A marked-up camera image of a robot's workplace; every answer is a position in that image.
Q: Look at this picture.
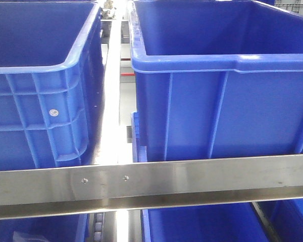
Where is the lower right blue crate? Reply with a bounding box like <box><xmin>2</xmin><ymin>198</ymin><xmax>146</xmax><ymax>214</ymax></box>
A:
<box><xmin>259</xmin><ymin>199</ymin><xmax>303</xmax><ymax>241</ymax></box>

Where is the lower middle blue crate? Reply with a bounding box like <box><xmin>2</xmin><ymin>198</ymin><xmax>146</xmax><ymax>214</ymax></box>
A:
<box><xmin>141</xmin><ymin>203</ymin><xmax>268</xmax><ymax>241</ymax></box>

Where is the upper middle blue crate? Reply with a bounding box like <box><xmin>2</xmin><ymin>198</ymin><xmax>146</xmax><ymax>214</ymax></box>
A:
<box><xmin>129</xmin><ymin>1</ymin><xmax>303</xmax><ymax>161</ymax></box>

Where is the blue crate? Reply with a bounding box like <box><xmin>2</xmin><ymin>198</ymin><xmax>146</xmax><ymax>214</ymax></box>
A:
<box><xmin>141</xmin><ymin>203</ymin><xmax>268</xmax><ymax>241</ymax></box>
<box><xmin>259</xmin><ymin>199</ymin><xmax>303</xmax><ymax>241</ymax></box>
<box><xmin>0</xmin><ymin>214</ymin><xmax>88</xmax><ymax>241</ymax></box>
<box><xmin>0</xmin><ymin>1</ymin><xmax>104</xmax><ymax>171</ymax></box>
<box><xmin>129</xmin><ymin>1</ymin><xmax>303</xmax><ymax>161</ymax></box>

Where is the stainless steel shelf frame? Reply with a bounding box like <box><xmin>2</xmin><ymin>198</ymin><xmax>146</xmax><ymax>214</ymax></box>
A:
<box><xmin>0</xmin><ymin>0</ymin><xmax>303</xmax><ymax>242</ymax></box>

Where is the upper left blue crate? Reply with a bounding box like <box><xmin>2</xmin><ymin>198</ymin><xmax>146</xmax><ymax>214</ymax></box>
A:
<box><xmin>0</xmin><ymin>1</ymin><xmax>104</xmax><ymax>171</ymax></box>

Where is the lower left blue crate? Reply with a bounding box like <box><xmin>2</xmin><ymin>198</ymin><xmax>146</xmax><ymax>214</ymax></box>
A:
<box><xmin>0</xmin><ymin>214</ymin><xmax>88</xmax><ymax>241</ymax></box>

